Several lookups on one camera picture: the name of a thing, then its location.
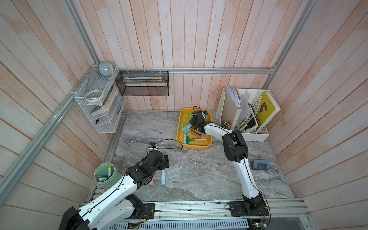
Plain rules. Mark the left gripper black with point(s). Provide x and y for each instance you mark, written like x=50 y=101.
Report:
x=162 y=165

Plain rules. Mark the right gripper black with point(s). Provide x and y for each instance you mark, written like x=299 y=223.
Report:
x=191 y=121

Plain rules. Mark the light blue fork teal handle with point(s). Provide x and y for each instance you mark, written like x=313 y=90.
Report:
x=163 y=175

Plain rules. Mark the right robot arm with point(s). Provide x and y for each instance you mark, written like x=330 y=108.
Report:
x=236 y=151

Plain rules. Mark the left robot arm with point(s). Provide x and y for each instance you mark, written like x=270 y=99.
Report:
x=118 y=202

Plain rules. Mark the yellow plastic storage box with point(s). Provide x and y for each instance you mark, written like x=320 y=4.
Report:
x=199 y=145

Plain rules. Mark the bundle of pens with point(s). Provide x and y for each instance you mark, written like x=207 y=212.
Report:
x=227 y=125

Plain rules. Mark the white plastic file organizer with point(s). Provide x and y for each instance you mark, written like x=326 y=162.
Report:
x=227 y=111

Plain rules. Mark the green plastic cup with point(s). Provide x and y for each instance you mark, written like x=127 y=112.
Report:
x=107 y=175

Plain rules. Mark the white papers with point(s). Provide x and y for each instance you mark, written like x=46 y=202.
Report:
x=232 y=91

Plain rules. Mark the grey folder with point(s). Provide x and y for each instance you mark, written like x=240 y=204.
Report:
x=245 y=114

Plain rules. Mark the yellow book with mushroom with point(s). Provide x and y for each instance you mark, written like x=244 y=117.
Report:
x=267 y=110

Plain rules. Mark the blue grey small device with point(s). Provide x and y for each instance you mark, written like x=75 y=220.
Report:
x=263 y=165

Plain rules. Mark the roll of tape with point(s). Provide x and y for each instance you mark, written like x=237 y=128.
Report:
x=93 y=96

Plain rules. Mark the grey round clock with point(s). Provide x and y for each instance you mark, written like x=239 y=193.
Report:
x=106 y=69

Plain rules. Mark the light green rake wooden handle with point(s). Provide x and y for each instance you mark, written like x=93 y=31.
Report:
x=189 y=116

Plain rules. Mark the light green rake wood handle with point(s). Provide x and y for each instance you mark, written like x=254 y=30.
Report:
x=185 y=129

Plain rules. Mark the dark green rake wooden handle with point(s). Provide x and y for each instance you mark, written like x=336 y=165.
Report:
x=189 y=140

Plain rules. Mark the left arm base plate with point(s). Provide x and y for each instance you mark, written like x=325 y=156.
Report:
x=144 y=211

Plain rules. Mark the black mesh wall basket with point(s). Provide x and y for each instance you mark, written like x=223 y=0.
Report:
x=143 y=83

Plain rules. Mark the white wire mesh shelf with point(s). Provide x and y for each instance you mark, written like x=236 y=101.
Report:
x=106 y=122

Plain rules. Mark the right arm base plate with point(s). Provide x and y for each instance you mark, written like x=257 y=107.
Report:
x=246 y=209

